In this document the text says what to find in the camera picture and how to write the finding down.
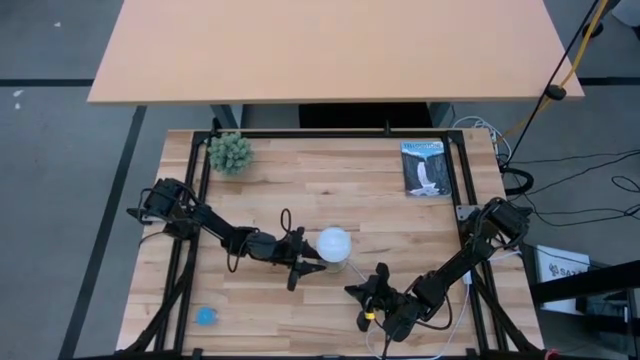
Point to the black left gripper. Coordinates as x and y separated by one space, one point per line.
294 250

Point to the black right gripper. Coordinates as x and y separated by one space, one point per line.
385 305

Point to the brushed metal lamp socket base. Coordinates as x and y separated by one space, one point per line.
336 267

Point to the white reflector lightbulb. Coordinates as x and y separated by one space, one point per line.
334 244

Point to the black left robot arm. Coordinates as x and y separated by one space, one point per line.
220 230

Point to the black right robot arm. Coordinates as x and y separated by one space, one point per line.
460 262

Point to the blue round disc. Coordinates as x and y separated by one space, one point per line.
206 316

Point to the green potted plant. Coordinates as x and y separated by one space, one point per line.
230 153

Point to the waterfall picture book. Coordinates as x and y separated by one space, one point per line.
425 170

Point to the white printed box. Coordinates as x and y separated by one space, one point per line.
560 270

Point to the light wooden desk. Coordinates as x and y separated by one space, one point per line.
325 50

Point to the black metal beam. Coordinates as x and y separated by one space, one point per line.
590 282

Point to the black equipment box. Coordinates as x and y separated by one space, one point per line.
610 325

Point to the black aluminium table frame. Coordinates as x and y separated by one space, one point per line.
325 134

